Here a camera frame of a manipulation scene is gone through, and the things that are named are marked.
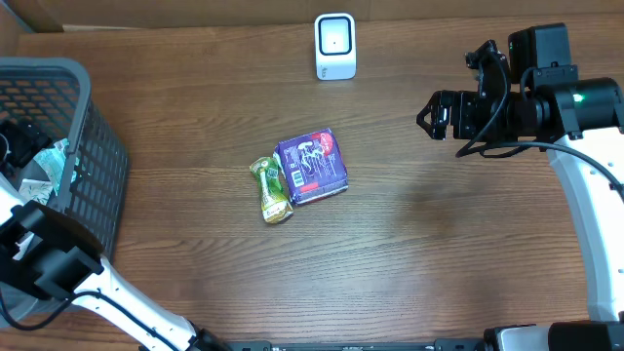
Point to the white barcode scanner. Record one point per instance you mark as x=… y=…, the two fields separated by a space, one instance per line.
x=335 y=47

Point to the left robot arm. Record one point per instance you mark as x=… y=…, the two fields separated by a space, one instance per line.
x=50 y=255

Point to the grey plastic basket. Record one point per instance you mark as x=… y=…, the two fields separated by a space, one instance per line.
x=44 y=100

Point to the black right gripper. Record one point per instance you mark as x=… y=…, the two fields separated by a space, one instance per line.
x=462 y=104

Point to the green yellow sachet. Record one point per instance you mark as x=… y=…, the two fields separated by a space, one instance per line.
x=275 y=205

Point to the teal packet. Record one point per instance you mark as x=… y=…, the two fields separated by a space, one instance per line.
x=52 y=161

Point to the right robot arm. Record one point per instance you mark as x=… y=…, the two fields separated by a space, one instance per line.
x=533 y=97

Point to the purple snack packet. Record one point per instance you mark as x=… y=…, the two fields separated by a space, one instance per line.
x=312 y=165

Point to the black rail at table edge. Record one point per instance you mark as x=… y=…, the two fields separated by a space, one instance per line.
x=440 y=344

